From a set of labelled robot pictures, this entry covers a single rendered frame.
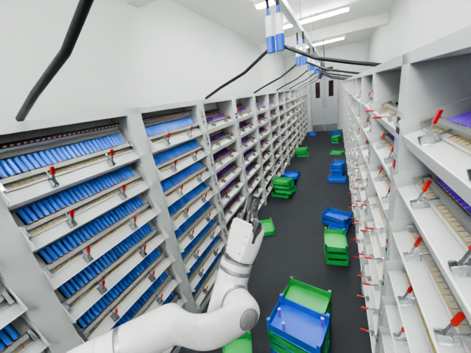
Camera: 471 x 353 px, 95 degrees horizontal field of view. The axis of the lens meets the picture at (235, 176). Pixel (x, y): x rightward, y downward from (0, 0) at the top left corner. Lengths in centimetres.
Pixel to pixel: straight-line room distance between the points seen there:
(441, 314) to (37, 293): 131
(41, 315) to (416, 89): 156
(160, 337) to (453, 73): 104
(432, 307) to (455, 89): 62
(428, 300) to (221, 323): 56
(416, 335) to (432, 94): 75
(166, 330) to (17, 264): 70
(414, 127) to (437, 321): 55
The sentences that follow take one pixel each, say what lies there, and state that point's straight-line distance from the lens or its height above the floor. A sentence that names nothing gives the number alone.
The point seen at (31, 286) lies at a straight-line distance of 119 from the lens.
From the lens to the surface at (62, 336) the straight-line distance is 134.
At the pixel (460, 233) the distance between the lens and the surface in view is 74.
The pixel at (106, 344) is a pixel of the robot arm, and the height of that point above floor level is 126.
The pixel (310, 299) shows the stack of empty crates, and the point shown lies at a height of 24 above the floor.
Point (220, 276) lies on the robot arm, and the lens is 61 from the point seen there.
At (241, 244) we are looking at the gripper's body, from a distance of 57.
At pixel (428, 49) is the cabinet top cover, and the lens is 77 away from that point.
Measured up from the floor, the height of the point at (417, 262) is 111.
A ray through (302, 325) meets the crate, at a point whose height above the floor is 40.
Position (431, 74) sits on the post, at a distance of 93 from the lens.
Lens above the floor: 168
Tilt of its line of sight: 19 degrees down
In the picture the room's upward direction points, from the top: 9 degrees counter-clockwise
